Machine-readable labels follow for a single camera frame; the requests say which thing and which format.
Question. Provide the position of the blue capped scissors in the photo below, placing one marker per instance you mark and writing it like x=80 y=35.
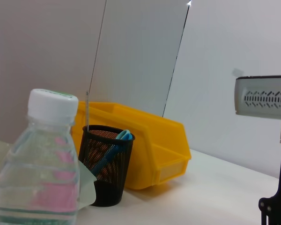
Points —
x=124 y=136

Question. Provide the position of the clear plastic ruler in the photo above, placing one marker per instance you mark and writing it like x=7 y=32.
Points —
x=87 y=110

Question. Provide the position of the clear green-label water bottle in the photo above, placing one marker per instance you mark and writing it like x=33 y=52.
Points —
x=37 y=164

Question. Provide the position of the black mesh pen holder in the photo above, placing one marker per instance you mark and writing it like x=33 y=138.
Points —
x=107 y=194

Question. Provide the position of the translucent green wavy fruit plate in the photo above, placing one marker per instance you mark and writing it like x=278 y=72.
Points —
x=86 y=185

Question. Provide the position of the yellow plastic bin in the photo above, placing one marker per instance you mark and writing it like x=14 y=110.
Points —
x=159 y=140

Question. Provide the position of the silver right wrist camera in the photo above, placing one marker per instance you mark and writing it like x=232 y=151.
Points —
x=262 y=98

